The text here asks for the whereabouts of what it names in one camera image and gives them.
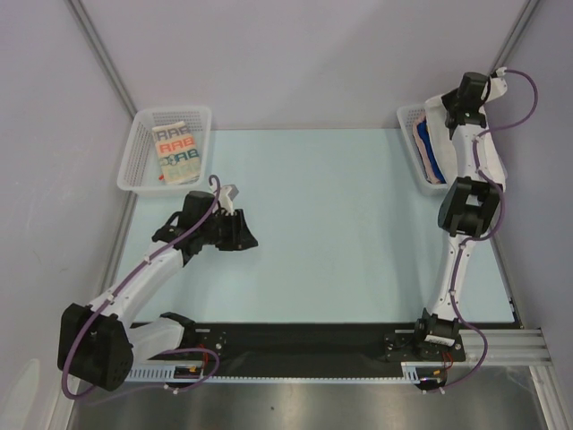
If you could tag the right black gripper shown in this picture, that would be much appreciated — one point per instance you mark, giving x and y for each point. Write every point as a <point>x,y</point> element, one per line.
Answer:
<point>466,119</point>

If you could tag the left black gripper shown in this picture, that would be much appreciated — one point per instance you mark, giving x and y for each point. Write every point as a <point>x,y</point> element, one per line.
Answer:
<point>240,236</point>

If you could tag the printed letters towel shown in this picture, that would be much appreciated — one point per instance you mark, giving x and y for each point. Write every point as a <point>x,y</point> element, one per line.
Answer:
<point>177,152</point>

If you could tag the white towel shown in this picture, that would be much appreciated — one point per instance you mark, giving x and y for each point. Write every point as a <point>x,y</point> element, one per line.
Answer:
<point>455,154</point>

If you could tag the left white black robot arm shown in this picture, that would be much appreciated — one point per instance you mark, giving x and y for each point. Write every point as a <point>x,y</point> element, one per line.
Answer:
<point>98,343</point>

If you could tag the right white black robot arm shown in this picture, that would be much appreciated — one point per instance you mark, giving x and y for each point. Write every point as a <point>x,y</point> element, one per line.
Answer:
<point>465,217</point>

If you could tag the right white plastic basket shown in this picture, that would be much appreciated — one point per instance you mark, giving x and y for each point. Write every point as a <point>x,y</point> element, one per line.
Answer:
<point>427,174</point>

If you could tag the white plastic basket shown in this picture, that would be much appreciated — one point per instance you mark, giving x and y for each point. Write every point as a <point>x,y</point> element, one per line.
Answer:
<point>427,174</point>
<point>140,170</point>

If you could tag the left white plastic basket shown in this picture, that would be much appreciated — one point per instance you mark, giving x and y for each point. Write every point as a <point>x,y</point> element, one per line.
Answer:
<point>140,170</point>

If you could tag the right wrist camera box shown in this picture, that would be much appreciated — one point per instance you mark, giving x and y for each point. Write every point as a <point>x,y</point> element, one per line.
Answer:
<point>497,84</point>

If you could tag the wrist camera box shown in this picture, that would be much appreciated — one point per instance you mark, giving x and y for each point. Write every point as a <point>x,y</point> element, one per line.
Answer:
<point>497,84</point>
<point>226,196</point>

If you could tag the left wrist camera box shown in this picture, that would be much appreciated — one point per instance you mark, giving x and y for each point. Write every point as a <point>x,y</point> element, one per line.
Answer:
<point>226,196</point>

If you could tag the right aluminium corner post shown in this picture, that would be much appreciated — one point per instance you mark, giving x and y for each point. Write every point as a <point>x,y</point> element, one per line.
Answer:
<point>516,33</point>

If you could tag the aluminium corner post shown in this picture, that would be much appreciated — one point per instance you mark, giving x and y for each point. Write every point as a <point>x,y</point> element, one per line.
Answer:
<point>516,33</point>
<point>98,49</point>

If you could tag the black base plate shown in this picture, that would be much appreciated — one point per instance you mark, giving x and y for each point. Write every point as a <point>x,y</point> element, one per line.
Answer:
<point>312,350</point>

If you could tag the white slotted cable duct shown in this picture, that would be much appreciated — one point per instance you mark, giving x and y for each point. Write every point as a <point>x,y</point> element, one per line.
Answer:
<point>408,373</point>

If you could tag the left aluminium corner post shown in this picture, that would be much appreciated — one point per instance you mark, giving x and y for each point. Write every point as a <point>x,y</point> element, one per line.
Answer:
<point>98,49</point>

